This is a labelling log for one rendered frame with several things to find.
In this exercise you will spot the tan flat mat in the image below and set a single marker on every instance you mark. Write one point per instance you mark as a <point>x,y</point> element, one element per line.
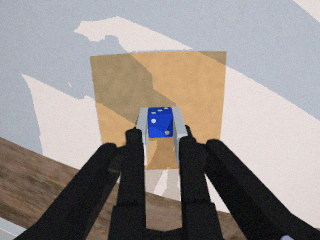
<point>194,81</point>

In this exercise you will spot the blue die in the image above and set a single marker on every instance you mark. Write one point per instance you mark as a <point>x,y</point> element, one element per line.
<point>160,122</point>

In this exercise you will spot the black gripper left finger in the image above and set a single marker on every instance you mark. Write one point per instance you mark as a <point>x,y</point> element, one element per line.
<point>74,212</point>

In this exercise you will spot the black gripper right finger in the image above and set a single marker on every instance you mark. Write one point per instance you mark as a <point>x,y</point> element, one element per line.
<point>258,212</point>

